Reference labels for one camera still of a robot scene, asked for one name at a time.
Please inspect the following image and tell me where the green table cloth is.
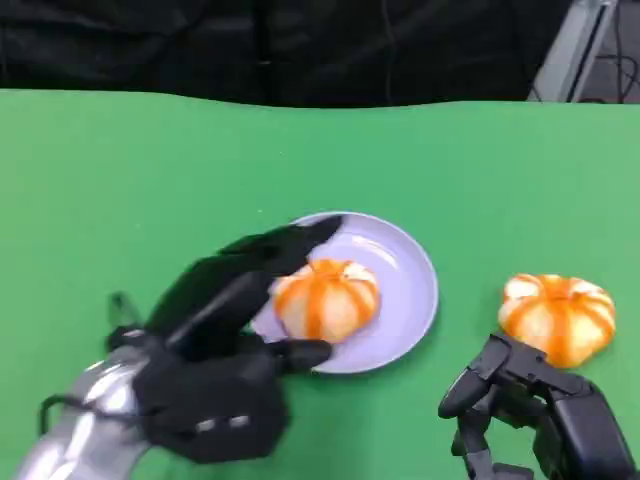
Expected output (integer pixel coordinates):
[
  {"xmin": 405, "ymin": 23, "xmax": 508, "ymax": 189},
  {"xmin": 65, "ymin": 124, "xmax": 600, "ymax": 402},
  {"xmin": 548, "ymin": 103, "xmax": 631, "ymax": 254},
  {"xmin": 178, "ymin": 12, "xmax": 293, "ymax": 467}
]
[{"xmin": 0, "ymin": 88, "xmax": 640, "ymax": 480}]

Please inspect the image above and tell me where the lilac plate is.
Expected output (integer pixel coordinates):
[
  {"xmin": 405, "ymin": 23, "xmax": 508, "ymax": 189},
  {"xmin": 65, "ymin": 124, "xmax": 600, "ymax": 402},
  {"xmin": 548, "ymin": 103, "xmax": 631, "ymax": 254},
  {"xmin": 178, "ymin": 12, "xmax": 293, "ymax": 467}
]
[{"xmin": 248, "ymin": 211, "xmax": 441, "ymax": 376}]

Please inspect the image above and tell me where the orange and white bread roll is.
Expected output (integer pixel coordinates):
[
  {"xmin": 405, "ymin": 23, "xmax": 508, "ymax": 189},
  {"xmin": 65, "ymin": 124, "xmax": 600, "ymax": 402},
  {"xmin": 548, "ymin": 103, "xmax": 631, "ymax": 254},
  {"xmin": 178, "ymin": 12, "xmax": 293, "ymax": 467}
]
[
  {"xmin": 273, "ymin": 258, "xmax": 382, "ymax": 346},
  {"xmin": 497, "ymin": 272, "xmax": 618, "ymax": 371}
]

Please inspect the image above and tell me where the grey metal frame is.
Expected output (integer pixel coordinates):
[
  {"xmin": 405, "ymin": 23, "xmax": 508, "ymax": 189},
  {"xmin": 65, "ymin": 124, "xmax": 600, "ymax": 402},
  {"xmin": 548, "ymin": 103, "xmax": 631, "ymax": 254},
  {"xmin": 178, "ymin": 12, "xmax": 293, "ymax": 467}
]
[{"xmin": 525, "ymin": 0, "xmax": 640, "ymax": 104}]

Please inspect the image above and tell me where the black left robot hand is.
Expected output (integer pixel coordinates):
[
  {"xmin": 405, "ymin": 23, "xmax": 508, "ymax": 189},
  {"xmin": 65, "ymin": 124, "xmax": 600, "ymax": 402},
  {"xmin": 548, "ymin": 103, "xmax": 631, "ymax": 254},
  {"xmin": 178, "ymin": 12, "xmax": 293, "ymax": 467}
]
[{"xmin": 133, "ymin": 214, "xmax": 345, "ymax": 466}]

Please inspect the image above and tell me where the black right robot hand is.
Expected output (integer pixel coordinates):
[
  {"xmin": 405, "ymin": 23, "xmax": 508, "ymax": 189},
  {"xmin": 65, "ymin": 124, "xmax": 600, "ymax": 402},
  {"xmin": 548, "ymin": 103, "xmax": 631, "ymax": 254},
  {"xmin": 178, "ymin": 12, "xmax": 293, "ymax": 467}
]
[{"xmin": 437, "ymin": 331, "xmax": 640, "ymax": 480}]

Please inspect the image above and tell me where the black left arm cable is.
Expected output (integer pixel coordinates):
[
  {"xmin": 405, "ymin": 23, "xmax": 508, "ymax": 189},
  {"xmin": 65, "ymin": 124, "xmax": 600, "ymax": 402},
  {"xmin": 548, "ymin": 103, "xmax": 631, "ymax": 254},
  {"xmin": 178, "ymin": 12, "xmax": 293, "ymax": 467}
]
[{"xmin": 38, "ymin": 393, "xmax": 144, "ymax": 435}]

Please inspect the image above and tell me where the black backdrop curtain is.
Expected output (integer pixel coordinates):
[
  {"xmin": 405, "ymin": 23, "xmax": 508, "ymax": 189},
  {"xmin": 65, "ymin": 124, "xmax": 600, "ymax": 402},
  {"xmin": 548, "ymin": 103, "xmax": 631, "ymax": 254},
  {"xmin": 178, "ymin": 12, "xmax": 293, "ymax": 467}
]
[{"xmin": 0, "ymin": 0, "xmax": 574, "ymax": 109}]

